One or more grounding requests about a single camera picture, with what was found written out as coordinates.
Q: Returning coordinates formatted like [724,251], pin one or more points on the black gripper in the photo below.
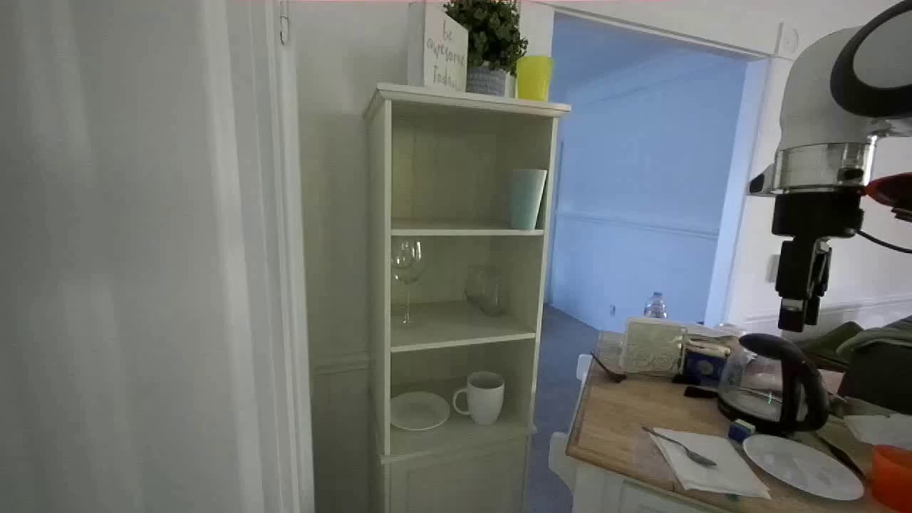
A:
[817,217]

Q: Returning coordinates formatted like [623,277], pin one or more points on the white plate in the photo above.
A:
[801,467]
[420,412]

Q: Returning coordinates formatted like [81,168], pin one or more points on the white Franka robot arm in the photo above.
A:
[826,86]

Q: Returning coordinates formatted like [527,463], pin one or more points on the cream wooden shelf cabinet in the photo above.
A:
[379,285]

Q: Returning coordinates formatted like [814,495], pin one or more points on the green checked cloth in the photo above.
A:
[855,343]

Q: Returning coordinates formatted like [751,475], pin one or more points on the black glass electric kettle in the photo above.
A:
[769,393]

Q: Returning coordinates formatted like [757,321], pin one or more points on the black appliance housing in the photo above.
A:
[879,381]

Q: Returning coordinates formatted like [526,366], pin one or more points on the blue and white box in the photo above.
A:
[704,359]

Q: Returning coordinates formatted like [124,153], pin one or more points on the small blue white packet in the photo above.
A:
[742,429]

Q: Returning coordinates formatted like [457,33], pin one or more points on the clear plastic water bottle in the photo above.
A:
[655,306]

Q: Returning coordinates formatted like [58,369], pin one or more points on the beige patterned box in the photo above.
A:
[651,345]

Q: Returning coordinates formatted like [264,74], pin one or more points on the white paper napkin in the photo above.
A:
[722,470]

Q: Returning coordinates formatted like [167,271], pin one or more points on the metal spoon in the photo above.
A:
[693,456]

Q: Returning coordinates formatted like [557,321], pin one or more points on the orange plastic cup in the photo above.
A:
[893,479]

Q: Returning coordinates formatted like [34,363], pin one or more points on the pale teal cup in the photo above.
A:
[526,197]

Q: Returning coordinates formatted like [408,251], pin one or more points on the white ceramic mug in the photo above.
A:
[484,396]

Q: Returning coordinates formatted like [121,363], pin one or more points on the yellow plastic cup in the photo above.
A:
[534,77]

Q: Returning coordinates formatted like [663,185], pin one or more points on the clear wine glass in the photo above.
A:
[408,262]

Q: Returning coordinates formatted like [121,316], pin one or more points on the green potted plant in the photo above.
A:
[487,33]

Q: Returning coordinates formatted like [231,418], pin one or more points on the white lettered sign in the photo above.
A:
[443,50]

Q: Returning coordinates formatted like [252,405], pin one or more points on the metal door hinge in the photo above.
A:
[284,26]

